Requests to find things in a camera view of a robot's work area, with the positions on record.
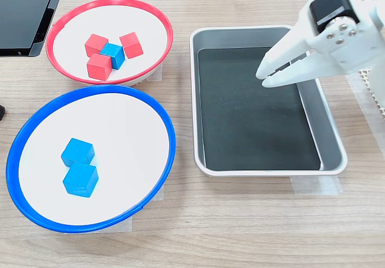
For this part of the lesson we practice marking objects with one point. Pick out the blue cube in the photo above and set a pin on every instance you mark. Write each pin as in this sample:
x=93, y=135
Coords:
x=115, y=56
x=78, y=151
x=79, y=179

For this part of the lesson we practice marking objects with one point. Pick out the steel tray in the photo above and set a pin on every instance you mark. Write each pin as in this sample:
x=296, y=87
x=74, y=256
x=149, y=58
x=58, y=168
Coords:
x=331, y=123

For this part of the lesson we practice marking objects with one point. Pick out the black tray mat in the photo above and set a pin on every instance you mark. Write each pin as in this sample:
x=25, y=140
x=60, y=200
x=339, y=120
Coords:
x=246, y=123

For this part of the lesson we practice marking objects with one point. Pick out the clear tape strip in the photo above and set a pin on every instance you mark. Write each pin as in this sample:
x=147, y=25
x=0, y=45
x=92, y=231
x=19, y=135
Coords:
x=316, y=187
x=120, y=227
x=158, y=75

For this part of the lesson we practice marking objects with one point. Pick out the red-rimmed white plate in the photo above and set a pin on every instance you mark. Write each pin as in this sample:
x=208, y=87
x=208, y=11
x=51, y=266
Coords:
x=144, y=18

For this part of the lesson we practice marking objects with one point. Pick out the red cube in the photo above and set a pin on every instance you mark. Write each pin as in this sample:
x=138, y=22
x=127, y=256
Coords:
x=94, y=44
x=132, y=45
x=97, y=66

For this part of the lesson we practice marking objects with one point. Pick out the blue-rimmed white plate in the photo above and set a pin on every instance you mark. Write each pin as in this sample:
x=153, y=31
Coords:
x=126, y=135

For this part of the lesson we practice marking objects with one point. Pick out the black flat device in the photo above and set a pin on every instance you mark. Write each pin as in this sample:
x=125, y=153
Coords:
x=21, y=21

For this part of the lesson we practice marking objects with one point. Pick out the small black object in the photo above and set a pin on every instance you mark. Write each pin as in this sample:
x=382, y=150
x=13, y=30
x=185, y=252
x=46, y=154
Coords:
x=1, y=113

